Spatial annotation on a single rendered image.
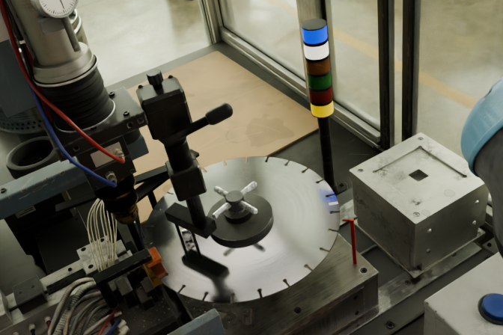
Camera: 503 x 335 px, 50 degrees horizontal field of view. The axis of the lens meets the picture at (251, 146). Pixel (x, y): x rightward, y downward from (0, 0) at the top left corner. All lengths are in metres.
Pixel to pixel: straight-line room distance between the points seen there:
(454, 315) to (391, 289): 0.22
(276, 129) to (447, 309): 0.74
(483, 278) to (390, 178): 0.26
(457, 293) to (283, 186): 0.33
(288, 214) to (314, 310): 0.16
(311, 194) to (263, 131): 0.52
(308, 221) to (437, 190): 0.25
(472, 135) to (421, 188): 0.61
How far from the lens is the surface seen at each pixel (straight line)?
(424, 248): 1.02
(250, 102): 1.55
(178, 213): 0.85
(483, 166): 0.40
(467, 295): 0.87
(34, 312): 1.05
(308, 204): 0.91
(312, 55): 1.00
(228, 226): 0.89
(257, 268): 0.83
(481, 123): 0.40
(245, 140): 1.41
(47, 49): 0.64
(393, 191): 1.00
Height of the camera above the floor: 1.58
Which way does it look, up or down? 37 degrees down
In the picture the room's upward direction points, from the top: 12 degrees counter-clockwise
